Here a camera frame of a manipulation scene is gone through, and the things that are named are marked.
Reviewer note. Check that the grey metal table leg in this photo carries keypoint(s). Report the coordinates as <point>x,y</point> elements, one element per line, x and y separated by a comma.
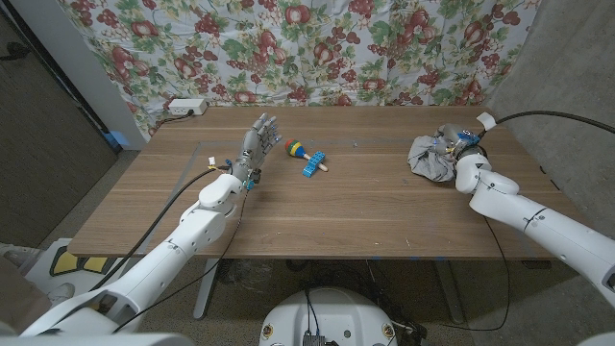
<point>450,290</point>
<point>205,288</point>

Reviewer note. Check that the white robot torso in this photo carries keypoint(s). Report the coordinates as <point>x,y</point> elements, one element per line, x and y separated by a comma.
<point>331,312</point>

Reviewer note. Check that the white yellow black floor machine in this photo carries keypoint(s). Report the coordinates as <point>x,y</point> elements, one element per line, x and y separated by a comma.
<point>67,262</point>

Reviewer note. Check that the blue tape piece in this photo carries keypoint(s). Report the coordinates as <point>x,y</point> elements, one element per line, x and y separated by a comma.
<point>116,139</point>

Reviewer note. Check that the dark door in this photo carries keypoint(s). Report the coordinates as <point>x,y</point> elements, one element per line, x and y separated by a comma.
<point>43,144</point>

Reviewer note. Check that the person in brown trousers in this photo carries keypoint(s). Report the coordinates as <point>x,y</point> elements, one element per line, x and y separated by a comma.
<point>19,303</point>

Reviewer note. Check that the blue toy building brick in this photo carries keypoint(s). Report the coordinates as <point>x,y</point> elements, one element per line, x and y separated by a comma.
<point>313,163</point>

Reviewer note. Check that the floral fruit print backdrop cloth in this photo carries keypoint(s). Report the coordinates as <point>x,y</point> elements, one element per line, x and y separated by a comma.
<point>312,48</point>

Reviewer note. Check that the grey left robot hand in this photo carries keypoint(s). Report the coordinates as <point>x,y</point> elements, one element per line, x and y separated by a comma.
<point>254,144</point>

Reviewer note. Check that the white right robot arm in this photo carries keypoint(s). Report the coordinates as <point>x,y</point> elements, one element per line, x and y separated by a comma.
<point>552,228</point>

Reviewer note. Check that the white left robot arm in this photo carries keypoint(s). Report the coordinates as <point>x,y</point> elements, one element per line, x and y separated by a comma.
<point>154,269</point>

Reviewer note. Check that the white power strip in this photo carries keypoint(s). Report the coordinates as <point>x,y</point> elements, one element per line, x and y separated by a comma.
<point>187,106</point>

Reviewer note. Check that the colourful striped wooden maraca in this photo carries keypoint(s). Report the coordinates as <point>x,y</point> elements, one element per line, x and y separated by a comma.
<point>292,146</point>

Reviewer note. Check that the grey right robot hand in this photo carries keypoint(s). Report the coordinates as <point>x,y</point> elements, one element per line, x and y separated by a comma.
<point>459,139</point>

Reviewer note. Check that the grey shirt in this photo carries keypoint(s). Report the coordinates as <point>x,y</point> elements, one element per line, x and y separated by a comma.
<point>427,161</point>

